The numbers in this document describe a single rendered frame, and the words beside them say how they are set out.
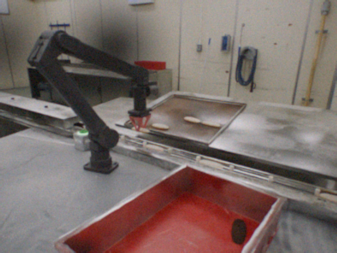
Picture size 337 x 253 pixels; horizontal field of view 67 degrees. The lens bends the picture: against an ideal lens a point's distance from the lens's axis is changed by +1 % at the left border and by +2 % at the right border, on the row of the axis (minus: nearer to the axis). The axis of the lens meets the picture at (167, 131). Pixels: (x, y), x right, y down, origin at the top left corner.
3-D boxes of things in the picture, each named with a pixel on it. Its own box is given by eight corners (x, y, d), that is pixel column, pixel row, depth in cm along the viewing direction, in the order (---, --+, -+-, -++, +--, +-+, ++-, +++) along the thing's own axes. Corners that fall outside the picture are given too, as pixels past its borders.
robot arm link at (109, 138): (12, 52, 74) (29, 53, 68) (47, 26, 80) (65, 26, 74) (94, 146, 104) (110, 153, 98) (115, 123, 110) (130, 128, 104)
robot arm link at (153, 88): (128, 70, 109) (142, 71, 104) (146, 68, 118) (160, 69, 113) (129, 97, 113) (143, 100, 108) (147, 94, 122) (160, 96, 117)
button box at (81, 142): (74, 154, 122) (71, 133, 119) (87, 149, 129) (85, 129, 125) (85, 158, 118) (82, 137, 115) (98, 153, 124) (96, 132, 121)
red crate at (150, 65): (133, 68, 476) (133, 61, 472) (144, 67, 505) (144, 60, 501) (156, 70, 452) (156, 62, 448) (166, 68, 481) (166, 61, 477)
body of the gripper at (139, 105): (152, 112, 116) (152, 96, 114) (138, 117, 108) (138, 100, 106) (141, 110, 120) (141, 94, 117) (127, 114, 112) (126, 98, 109)
